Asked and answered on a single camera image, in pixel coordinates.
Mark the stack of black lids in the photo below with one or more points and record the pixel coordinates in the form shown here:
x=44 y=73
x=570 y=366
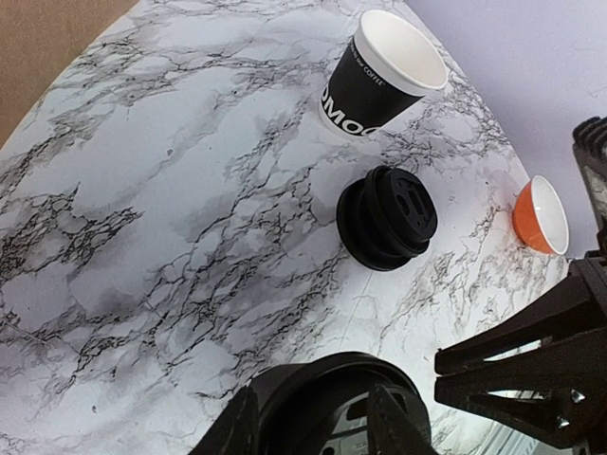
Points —
x=386 y=218

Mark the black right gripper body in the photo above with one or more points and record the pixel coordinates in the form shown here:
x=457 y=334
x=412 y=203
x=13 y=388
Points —
x=589 y=150

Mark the orange white bowl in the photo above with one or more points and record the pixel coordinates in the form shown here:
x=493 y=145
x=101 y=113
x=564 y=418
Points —
x=539 y=219

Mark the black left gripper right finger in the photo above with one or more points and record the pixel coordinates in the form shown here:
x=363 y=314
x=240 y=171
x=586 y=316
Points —
x=389 y=429

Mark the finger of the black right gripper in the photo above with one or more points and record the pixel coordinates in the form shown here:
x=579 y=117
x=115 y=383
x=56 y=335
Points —
x=571 y=414
x=576 y=304

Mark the black plastic cup lid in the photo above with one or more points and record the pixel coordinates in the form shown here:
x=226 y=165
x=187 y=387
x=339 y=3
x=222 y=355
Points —
x=320 y=407

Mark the brown paper bag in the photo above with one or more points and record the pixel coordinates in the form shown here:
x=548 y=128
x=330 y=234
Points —
x=38 y=40

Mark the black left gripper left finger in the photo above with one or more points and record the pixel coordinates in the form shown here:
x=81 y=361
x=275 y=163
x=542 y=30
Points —
x=236 y=429

